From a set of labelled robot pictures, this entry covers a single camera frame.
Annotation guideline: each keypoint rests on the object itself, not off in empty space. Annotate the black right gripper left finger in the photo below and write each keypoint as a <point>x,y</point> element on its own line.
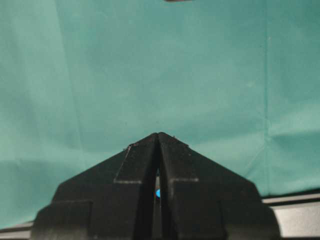
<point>112,200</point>

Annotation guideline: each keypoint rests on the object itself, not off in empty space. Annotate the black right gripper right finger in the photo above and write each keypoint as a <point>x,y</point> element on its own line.
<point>202,200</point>

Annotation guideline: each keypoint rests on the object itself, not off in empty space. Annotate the green table cloth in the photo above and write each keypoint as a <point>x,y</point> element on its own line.
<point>236,80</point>

